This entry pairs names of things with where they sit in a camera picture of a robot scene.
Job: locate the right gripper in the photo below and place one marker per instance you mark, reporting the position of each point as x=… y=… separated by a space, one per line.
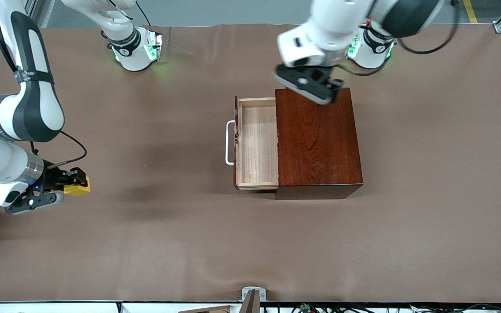
x=52 y=178

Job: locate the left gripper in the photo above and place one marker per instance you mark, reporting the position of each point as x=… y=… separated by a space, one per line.
x=332 y=85

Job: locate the yellow block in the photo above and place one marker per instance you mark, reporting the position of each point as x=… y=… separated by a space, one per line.
x=78 y=191

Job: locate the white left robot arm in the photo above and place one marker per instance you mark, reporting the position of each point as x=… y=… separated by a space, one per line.
x=337 y=13

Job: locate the dark brown wooden cabinet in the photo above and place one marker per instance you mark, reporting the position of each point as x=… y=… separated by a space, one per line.
x=320 y=143

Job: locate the brown table cover sheet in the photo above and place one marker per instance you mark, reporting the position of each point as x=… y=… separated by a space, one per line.
x=146 y=243

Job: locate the tan board piece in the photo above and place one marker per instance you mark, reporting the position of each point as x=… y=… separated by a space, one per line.
x=207 y=309

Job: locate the green terminal connector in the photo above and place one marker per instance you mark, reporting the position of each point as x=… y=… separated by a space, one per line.
x=305 y=308

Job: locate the white table frame edge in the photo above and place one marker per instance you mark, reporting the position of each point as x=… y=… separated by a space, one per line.
x=59 y=308

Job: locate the grey metal clamp bracket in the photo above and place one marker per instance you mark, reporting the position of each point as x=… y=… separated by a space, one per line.
x=254 y=294

